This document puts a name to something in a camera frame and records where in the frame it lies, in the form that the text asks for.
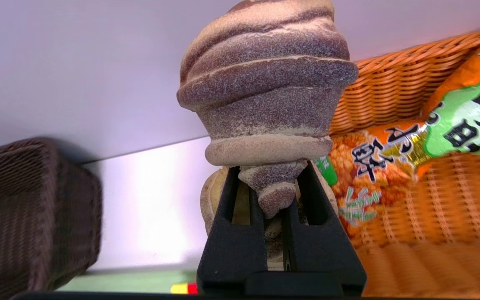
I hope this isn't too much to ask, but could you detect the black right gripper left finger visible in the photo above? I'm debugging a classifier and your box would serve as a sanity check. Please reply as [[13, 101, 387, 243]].
[[197, 166, 268, 292]]

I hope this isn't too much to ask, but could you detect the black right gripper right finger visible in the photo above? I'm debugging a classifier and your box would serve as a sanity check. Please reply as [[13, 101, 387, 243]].
[[282, 160, 367, 294]]

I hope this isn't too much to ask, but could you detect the colourful puzzle cube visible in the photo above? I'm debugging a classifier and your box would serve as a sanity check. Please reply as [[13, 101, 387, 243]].
[[170, 282, 199, 295]]

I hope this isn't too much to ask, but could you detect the purple swirl bread roll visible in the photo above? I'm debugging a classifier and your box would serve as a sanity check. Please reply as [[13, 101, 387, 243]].
[[177, 0, 359, 267]]

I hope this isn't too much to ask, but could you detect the orange snack bag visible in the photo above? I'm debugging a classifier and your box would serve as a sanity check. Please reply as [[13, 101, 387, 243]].
[[315, 23, 480, 238]]

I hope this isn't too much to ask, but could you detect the orange wicker basket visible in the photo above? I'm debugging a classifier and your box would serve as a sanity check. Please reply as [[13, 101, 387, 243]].
[[327, 17, 480, 298]]

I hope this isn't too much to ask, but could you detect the dark brown wicker basket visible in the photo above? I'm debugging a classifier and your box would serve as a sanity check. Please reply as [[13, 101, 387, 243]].
[[0, 137, 103, 300]]

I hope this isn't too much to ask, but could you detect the light green plastic tray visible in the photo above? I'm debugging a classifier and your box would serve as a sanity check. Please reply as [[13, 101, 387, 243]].
[[57, 270, 199, 293]]

